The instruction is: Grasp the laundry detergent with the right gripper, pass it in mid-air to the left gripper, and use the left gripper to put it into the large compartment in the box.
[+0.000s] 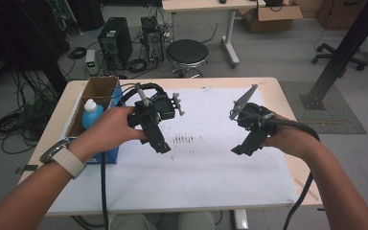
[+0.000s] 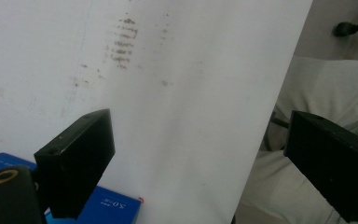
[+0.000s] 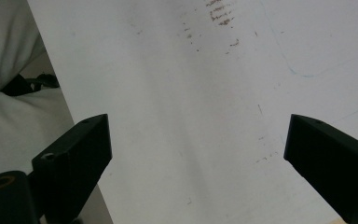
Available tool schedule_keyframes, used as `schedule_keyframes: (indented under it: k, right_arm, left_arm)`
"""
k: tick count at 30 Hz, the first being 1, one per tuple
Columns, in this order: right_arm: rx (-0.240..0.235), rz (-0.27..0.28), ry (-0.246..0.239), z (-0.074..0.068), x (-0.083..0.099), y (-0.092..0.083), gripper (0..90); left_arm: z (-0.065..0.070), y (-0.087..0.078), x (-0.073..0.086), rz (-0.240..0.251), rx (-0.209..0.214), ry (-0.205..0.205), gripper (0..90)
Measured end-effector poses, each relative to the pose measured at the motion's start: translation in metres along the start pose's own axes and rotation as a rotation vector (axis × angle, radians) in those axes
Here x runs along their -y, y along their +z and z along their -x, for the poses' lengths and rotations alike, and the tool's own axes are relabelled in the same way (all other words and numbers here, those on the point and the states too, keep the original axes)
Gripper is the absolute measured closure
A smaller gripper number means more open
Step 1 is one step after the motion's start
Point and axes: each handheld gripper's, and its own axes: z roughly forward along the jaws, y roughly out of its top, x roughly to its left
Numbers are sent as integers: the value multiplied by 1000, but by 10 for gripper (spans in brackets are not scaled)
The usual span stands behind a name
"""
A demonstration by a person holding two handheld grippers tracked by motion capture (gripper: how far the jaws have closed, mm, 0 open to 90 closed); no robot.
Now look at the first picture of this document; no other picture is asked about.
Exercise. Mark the small white power supply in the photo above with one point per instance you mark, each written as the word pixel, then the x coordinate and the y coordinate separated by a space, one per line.
pixel 90 62

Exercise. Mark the grey floor mat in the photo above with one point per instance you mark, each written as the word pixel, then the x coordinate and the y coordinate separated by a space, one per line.
pixel 335 115

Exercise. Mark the black computer tower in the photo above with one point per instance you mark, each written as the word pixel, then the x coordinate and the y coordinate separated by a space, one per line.
pixel 116 40

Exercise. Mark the black round stool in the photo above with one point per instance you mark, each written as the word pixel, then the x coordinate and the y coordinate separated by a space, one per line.
pixel 187 52

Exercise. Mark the black curtain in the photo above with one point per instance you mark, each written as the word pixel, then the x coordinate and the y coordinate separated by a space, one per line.
pixel 19 32

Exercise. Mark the brown cardboard box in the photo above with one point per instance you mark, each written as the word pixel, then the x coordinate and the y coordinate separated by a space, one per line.
pixel 341 12

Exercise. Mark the wooden table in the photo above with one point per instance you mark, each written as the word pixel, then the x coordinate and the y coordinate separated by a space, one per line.
pixel 287 102

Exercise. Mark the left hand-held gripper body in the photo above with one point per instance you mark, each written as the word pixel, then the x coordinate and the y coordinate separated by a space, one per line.
pixel 163 107

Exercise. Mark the blue bottle with white cap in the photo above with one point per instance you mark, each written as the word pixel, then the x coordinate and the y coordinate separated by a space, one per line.
pixel 92 115

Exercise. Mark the open cardboard box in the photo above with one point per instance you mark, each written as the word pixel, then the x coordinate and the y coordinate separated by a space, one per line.
pixel 273 17

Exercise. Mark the cardboard box with blue outside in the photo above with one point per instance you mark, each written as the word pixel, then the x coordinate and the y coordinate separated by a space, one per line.
pixel 100 87

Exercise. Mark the person's right hand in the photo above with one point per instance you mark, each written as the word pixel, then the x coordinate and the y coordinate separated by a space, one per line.
pixel 292 140

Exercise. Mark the person's light grey pants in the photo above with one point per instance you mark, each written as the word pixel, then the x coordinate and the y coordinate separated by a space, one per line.
pixel 159 222

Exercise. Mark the black office chair base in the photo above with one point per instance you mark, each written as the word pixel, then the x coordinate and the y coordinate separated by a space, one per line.
pixel 338 56

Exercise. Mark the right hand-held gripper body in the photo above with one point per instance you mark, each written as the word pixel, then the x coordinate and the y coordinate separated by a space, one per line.
pixel 255 116

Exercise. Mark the beige desk with white legs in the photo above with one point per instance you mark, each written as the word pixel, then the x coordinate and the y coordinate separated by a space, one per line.
pixel 204 4

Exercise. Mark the open computer case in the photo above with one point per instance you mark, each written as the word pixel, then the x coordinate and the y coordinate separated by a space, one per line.
pixel 153 41

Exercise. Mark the wristwatch with beige band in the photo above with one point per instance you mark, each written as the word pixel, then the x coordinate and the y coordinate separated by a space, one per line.
pixel 67 159

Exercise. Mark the person's left hand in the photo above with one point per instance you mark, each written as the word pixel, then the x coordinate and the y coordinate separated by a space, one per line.
pixel 108 131

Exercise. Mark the black metal stand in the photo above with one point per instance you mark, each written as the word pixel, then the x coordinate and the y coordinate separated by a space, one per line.
pixel 341 48

